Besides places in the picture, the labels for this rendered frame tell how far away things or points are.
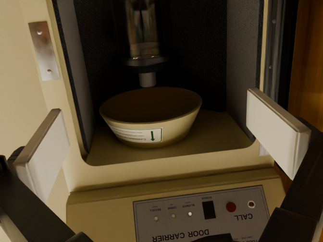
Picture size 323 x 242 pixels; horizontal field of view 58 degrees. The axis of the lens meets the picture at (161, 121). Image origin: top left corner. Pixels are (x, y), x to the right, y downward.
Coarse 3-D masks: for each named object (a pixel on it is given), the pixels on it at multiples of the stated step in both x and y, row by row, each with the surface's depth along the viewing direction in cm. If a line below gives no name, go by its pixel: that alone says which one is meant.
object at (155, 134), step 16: (128, 96) 57; (144, 96) 58; (160, 96) 58; (176, 96) 56; (192, 96) 53; (112, 112) 53; (128, 112) 56; (144, 112) 58; (160, 112) 58; (176, 112) 56; (192, 112) 45; (112, 128) 46; (128, 128) 44; (144, 128) 43; (160, 128) 43; (176, 128) 45; (128, 144) 47; (144, 144) 46; (160, 144) 46
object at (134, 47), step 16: (112, 0) 41; (128, 0) 39; (144, 0) 39; (160, 0) 41; (112, 16) 42; (128, 16) 40; (144, 16) 40; (160, 16) 41; (112, 32) 44; (128, 32) 41; (144, 32) 41; (160, 32) 42; (128, 48) 42; (144, 48) 42; (160, 48) 43; (176, 48) 46; (160, 64) 43
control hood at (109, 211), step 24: (96, 192) 44; (120, 192) 43; (144, 192) 43; (168, 192) 43; (192, 192) 43; (264, 192) 43; (72, 216) 41; (96, 216) 41; (120, 216) 41; (96, 240) 40; (120, 240) 40
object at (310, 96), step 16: (304, 0) 31; (320, 0) 29; (304, 16) 32; (320, 16) 30; (304, 32) 32; (320, 32) 30; (304, 48) 33; (320, 48) 30; (304, 64) 33; (320, 64) 31; (304, 80) 33; (320, 80) 31; (304, 96) 34; (320, 96) 31; (304, 112) 34; (320, 112) 32; (320, 128) 32
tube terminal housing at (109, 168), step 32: (32, 0) 33; (64, 64) 39; (64, 96) 38; (96, 128) 54; (192, 128) 52; (224, 128) 51; (64, 160) 42; (96, 160) 44; (128, 160) 44; (160, 160) 43; (192, 160) 44; (224, 160) 44; (256, 160) 45
